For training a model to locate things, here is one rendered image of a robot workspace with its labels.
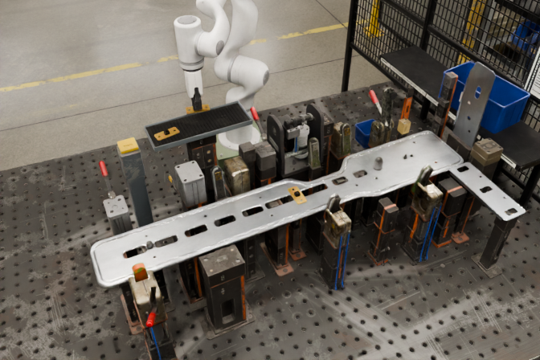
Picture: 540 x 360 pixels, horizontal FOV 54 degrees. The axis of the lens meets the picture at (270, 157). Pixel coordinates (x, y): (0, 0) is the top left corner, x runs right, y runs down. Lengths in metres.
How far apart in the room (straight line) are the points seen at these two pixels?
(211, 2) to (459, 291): 1.33
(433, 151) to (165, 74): 2.81
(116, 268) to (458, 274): 1.23
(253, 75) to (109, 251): 0.88
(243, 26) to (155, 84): 2.32
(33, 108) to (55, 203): 2.01
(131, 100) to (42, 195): 1.86
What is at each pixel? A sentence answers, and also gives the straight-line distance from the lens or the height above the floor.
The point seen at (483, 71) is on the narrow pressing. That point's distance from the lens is 2.05.
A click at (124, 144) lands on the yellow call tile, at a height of 1.16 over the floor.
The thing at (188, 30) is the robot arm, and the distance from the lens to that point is 1.69.
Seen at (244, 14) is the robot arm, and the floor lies 1.41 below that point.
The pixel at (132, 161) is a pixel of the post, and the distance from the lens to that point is 1.89.
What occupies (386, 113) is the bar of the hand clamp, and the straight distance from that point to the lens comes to 2.09.
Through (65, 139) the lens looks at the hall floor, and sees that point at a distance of 3.95.
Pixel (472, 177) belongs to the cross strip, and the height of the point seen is 1.00.
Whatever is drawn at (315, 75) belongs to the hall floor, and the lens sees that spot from 4.38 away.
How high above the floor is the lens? 2.31
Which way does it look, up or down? 41 degrees down
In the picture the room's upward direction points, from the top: straight up
